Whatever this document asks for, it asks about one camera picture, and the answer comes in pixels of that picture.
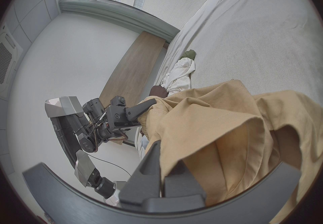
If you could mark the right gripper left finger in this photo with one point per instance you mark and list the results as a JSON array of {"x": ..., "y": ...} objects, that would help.
[{"x": 141, "y": 187}]

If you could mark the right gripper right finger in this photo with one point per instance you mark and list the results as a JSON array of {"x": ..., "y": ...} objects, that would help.
[{"x": 184, "y": 187}]

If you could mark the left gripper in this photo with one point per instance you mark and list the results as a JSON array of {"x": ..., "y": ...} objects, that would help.
[{"x": 116, "y": 115}]

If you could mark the tan shorts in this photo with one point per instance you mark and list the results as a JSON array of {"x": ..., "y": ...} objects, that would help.
[{"x": 214, "y": 129}]

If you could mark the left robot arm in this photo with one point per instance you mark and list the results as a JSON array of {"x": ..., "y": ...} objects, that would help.
[{"x": 63, "y": 105}]

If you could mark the pale blue garment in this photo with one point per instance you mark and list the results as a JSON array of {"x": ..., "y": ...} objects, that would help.
[{"x": 145, "y": 144}]

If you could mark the brown garment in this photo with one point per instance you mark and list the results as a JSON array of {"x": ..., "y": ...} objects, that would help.
[{"x": 157, "y": 91}]

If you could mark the cream garment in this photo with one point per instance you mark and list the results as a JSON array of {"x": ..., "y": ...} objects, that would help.
[{"x": 180, "y": 74}]

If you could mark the olive green garment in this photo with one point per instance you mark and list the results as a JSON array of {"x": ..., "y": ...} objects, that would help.
[{"x": 189, "y": 53}]

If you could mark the grey-green curtain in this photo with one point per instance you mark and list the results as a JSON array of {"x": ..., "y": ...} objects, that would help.
[{"x": 121, "y": 15}]

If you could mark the white ceiling air conditioner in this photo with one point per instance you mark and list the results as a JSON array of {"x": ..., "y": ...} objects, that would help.
[{"x": 6, "y": 66}]

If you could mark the bed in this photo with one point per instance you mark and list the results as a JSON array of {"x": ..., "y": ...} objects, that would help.
[{"x": 252, "y": 28}]

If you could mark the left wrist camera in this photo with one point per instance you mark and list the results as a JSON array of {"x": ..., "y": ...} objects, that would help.
[{"x": 118, "y": 101}]

